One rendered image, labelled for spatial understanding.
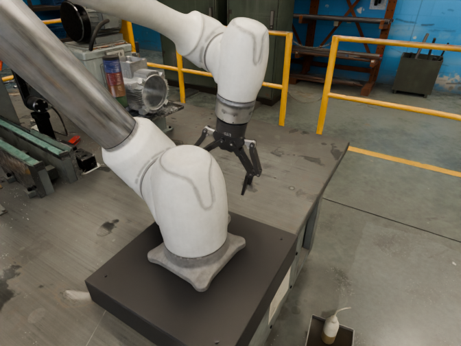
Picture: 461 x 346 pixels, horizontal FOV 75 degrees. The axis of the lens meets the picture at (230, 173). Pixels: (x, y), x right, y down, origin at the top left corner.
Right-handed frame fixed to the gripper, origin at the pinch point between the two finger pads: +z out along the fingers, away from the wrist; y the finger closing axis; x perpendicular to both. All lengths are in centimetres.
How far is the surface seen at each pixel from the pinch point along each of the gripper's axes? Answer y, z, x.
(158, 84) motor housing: -53, 7, 62
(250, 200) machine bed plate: 7.9, 17.3, 15.5
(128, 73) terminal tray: -62, 1, 51
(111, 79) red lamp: -54, -6, 28
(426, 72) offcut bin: 162, 49, 415
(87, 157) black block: -59, 23, 15
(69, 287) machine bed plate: -26.5, 21.6, -32.6
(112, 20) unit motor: -87, -12, 77
